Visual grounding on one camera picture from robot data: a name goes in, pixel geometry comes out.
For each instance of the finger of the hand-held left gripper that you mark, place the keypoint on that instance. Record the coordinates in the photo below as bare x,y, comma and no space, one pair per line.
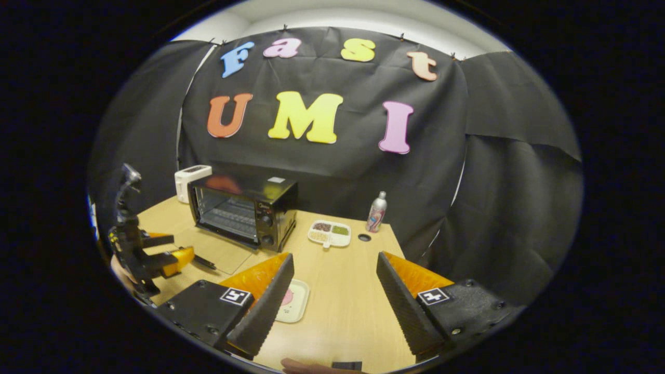
156,240
161,258

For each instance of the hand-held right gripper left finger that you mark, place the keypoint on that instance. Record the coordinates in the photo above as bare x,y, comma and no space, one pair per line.
262,317

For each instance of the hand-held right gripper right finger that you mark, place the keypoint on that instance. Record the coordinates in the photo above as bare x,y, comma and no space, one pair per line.
410,322

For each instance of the pink round food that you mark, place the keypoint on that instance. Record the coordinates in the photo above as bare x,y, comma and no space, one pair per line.
287,297

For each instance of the cream food tray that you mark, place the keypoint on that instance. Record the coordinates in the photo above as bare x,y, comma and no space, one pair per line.
298,301

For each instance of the black electric oven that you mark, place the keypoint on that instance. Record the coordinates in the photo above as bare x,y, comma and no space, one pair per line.
275,208

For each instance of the white toaster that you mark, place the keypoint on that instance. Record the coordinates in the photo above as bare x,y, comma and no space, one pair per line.
184,182

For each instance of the white divided snack dish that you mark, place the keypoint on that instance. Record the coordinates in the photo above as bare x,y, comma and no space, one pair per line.
330,235

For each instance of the silver bottle with colourful label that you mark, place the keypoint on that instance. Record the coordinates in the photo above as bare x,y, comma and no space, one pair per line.
376,213

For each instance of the black backdrop cloth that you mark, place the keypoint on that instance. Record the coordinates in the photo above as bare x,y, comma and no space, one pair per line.
467,156

